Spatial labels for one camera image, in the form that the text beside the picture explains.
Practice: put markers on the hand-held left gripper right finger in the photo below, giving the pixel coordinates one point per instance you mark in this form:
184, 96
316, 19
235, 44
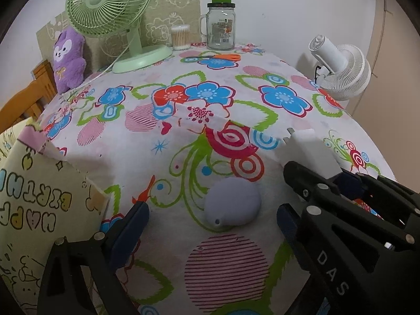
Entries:
284, 218

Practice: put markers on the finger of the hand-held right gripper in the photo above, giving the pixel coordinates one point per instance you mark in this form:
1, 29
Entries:
349, 179
311, 183

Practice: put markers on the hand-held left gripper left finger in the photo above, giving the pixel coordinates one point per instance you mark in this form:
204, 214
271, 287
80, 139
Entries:
131, 226

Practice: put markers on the white block power adapter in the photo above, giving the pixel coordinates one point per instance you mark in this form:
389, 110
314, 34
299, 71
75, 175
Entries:
311, 151

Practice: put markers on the white round case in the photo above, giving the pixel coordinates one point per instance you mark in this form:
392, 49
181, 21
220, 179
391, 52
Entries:
233, 203

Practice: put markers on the yellow printed box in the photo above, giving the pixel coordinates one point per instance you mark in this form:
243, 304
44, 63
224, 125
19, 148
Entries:
42, 203

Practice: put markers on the white standing fan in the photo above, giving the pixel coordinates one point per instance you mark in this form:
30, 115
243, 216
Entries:
344, 69

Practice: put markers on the floral tablecloth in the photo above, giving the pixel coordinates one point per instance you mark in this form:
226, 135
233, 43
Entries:
229, 105

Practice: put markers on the beige door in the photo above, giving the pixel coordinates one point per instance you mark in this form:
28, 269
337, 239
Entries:
393, 72

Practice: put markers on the orange scissors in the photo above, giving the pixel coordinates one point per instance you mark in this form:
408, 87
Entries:
228, 57

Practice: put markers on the wooden bed headboard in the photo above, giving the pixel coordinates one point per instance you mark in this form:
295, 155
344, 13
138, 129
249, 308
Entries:
29, 95

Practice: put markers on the purple plush toy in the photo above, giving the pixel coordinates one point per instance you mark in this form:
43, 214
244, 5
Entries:
69, 62

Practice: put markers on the door hinge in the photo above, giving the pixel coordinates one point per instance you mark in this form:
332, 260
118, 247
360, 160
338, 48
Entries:
387, 6

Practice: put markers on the glass jar with green lid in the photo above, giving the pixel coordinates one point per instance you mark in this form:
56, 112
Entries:
220, 29

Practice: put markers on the cotton swab container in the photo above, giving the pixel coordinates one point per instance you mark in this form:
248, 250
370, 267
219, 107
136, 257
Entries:
180, 37

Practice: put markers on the green desk fan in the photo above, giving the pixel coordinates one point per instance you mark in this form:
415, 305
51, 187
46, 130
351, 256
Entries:
105, 3

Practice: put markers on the beige patterned board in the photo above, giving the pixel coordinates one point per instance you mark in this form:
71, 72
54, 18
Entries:
177, 0

